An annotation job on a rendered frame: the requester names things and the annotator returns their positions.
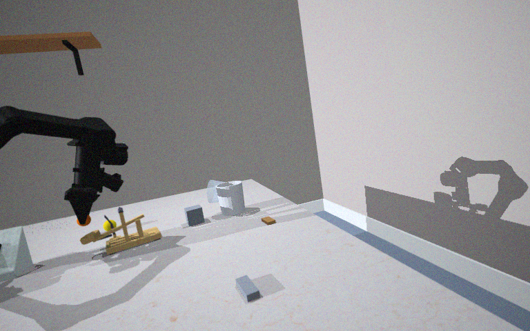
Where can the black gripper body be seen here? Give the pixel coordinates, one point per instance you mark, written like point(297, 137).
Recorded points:
point(82, 188)

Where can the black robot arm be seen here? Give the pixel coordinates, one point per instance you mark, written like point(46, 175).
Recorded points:
point(93, 138)

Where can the white cylindrical cup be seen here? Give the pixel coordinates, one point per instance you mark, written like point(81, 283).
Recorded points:
point(231, 198)

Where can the small orange block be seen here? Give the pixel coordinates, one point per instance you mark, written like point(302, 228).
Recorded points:
point(268, 220)

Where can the yellow ball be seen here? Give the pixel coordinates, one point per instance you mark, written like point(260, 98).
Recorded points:
point(106, 225)

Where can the orange ball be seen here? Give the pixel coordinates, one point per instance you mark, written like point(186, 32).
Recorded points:
point(87, 221)

